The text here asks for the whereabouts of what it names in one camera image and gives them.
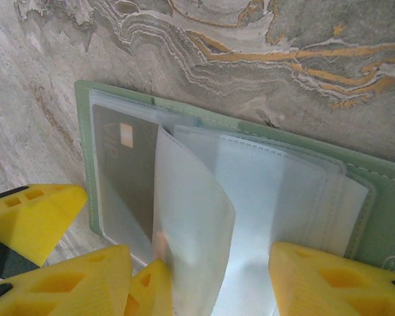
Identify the green card holder clear sleeves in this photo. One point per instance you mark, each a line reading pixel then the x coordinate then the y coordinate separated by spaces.
pixel 382 204

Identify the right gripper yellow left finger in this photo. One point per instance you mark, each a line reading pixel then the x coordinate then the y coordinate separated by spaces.
pixel 95 303

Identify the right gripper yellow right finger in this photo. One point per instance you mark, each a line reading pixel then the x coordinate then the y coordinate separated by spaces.
pixel 299 296

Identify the black credit card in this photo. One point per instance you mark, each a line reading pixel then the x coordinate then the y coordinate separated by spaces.
pixel 125 171

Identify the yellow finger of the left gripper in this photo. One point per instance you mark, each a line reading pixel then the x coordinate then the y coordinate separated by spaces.
pixel 46 220
pixel 154 296

